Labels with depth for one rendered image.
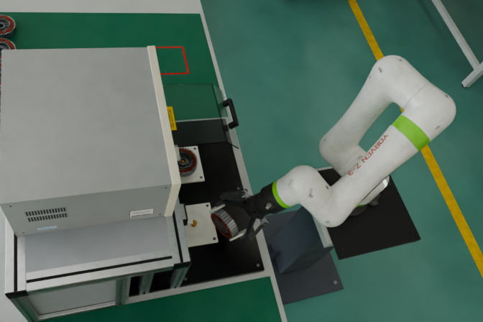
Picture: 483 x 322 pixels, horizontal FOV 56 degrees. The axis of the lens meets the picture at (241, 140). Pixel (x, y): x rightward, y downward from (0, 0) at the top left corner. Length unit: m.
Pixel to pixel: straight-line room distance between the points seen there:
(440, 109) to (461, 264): 1.79
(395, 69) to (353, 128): 0.28
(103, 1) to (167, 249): 1.37
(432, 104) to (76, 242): 1.05
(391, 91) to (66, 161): 0.94
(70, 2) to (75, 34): 0.20
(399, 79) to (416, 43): 2.61
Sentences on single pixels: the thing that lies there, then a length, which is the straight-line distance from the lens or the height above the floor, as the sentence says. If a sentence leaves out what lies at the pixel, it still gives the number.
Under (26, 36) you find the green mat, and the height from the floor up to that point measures 0.75.
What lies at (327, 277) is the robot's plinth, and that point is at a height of 0.02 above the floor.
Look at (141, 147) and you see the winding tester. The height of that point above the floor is 1.32.
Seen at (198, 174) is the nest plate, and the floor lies 0.78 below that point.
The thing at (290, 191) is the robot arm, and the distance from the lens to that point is 1.33.
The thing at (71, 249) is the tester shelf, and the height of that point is 1.11.
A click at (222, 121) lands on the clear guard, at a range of 1.51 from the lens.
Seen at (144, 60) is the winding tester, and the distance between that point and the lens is 1.29.
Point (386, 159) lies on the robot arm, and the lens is 1.39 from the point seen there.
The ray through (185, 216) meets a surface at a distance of 1.49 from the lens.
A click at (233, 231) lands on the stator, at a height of 0.89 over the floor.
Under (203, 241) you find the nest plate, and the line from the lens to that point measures 1.61.
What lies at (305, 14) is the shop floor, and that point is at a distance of 3.72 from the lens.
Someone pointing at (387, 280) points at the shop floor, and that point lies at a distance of 2.76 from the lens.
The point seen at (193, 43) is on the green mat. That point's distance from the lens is 2.14.
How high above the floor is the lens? 2.29
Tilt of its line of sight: 56 degrees down
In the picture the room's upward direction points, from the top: 25 degrees clockwise
